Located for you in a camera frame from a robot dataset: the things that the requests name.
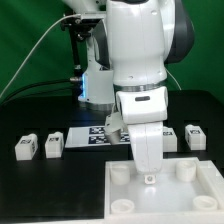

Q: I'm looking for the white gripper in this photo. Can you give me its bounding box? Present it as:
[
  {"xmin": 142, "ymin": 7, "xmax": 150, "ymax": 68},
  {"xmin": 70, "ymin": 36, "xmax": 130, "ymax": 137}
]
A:
[{"xmin": 116, "ymin": 87, "xmax": 168, "ymax": 185}]

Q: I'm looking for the white square table top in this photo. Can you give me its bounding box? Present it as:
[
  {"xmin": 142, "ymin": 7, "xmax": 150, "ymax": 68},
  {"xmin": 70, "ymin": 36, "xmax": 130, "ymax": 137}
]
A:
[{"xmin": 104, "ymin": 158, "xmax": 224, "ymax": 224}]

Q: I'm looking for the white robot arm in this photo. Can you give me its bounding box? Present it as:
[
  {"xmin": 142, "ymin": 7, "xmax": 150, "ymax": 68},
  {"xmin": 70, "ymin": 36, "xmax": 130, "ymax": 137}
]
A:
[{"xmin": 104, "ymin": 0, "xmax": 194, "ymax": 184}]

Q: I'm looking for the white sheet with markers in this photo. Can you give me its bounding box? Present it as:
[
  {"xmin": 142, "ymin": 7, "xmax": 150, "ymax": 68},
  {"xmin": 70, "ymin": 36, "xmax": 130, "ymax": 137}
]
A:
[{"xmin": 64, "ymin": 125, "xmax": 132, "ymax": 149}]

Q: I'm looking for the black cables bundle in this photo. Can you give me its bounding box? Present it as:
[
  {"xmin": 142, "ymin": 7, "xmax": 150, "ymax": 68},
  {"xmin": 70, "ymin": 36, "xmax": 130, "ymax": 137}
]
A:
[{"xmin": 0, "ymin": 78, "xmax": 83, "ymax": 107}]

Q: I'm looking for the black camera on stand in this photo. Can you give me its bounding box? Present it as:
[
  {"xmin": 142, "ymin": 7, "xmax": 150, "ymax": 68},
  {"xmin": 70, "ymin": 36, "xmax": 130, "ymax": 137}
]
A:
[{"xmin": 59, "ymin": 11, "xmax": 108, "ymax": 101}]

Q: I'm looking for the white camera cable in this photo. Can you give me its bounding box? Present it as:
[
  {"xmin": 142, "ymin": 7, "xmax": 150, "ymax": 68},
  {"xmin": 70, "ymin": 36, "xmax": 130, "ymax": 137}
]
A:
[{"xmin": 0, "ymin": 13, "xmax": 183, "ymax": 101}]

